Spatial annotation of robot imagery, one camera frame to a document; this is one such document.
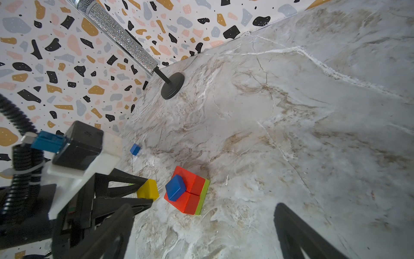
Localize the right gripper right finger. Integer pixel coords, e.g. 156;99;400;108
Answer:
274;203;346;259

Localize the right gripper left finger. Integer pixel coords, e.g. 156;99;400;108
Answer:
64;204;134;259

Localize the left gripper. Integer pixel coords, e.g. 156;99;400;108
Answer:
1;168;153;259

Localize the small yellow cube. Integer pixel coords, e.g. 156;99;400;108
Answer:
136;179;159;201

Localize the dark blue square block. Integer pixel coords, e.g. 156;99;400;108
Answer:
130;144;141;156

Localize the small blue cube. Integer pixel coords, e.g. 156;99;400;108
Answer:
166;175;187;202

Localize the red block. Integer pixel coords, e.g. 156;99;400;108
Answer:
164;192;200;215
173;166;207;196

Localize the lime green long block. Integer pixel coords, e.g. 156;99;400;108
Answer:
195;179;210;215

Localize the black microphone stand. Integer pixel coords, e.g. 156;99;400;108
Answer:
154;67;185;100

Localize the glitter silver microphone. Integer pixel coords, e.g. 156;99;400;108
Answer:
68;0;158;74

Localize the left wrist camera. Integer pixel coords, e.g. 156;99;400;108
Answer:
20;120;124;221

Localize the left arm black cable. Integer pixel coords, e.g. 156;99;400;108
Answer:
0;93;44;224

